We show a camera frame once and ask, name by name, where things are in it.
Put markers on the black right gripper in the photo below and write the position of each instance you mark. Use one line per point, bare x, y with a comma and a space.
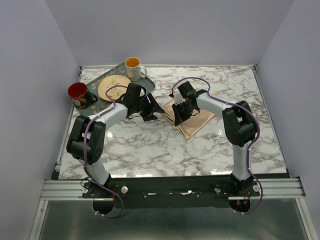
179, 117

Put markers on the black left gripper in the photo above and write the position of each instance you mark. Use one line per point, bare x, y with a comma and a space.
153, 103

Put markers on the peach cloth napkin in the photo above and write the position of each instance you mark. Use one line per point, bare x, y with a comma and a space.
192, 125

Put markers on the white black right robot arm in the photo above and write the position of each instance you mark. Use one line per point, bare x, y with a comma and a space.
241, 127

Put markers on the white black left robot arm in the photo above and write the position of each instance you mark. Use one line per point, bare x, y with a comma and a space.
87, 137

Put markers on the white mug yellow inside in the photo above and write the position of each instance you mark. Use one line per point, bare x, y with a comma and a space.
134, 70

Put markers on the black mug red inside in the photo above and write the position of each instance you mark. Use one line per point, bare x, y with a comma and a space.
80, 95

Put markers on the cream bird plate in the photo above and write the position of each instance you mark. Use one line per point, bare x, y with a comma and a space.
113, 87

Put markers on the green floral tray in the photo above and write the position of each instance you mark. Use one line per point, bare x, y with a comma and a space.
92, 76

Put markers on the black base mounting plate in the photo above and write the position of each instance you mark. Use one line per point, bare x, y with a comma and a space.
219, 191

